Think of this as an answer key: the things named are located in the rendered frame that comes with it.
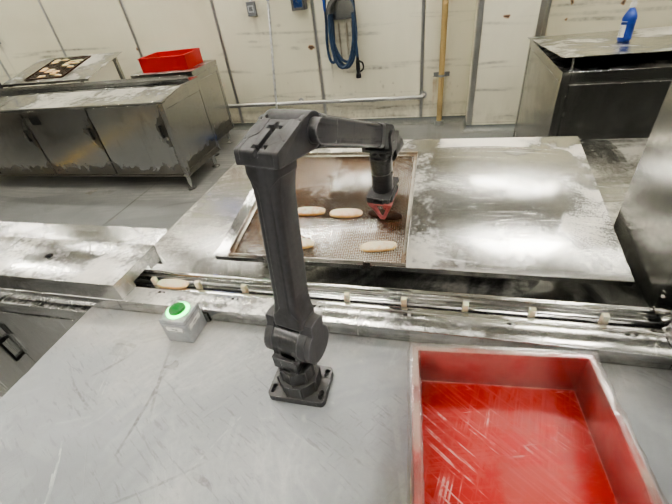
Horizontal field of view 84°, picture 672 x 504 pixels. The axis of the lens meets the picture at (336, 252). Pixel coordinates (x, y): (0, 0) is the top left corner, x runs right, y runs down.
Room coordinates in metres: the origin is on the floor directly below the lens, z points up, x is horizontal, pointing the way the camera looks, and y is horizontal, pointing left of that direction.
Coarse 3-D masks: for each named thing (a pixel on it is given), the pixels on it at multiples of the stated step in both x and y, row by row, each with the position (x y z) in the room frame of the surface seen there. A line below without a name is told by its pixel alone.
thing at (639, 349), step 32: (0, 288) 0.91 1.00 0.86; (224, 320) 0.68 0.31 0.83; (256, 320) 0.66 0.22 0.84; (352, 320) 0.59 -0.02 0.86; (384, 320) 0.58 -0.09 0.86; (416, 320) 0.57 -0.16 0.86; (448, 320) 0.55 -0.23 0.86; (480, 320) 0.54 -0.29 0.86; (608, 352) 0.42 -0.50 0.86; (640, 352) 0.41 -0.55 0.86
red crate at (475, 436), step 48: (432, 384) 0.43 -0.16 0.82; (480, 384) 0.41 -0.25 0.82; (432, 432) 0.33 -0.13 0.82; (480, 432) 0.32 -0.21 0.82; (528, 432) 0.31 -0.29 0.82; (576, 432) 0.30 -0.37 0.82; (432, 480) 0.26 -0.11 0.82; (480, 480) 0.25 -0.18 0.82; (528, 480) 0.24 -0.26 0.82; (576, 480) 0.23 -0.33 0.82
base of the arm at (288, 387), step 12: (276, 372) 0.50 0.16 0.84; (288, 372) 0.45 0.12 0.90; (300, 372) 0.44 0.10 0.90; (312, 372) 0.46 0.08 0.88; (324, 372) 0.48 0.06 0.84; (276, 384) 0.47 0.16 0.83; (288, 384) 0.44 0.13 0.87; (300, 384) 0.44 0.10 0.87; (312, 384) 0.44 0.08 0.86; (324, 384) 0.46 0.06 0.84; (276, 396) 0.44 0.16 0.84; (288, 396) 0.44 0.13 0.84; (300, 396) 0.43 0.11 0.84; (312, 396) 0.43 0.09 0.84; (324, 396) 0.43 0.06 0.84
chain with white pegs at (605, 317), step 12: (192, 288) 0.82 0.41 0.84; (204, 288) 0.81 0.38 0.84; (336, 300) 0.69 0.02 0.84; (348, 300) 0.67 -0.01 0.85; (468, 312) 0.59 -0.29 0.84; (480, 312) 0.58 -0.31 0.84; (492, 312) 0.58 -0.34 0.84; (528, 312) 0.55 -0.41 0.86; (612, 324) 0.50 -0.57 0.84; (624, 324) 0.50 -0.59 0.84
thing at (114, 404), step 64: (128, 320) 0.74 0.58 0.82; (64, 384) 0.56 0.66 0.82; (128, 384) 0.53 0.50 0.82; (192, 384) 0.51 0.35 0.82; (256, 384) 0.49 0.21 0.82; (384, 384) 0.45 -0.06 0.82; (640, 384) 0.37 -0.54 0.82; (0, 448) 0.42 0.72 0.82; (64, 448) 0.40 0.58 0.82; (128, 448) 0.39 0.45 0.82; (192, 448) 0.37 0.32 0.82; (256, 448) 0.35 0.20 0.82; (320, 448) 0.34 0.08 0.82; (384, 448) 0.32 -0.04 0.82
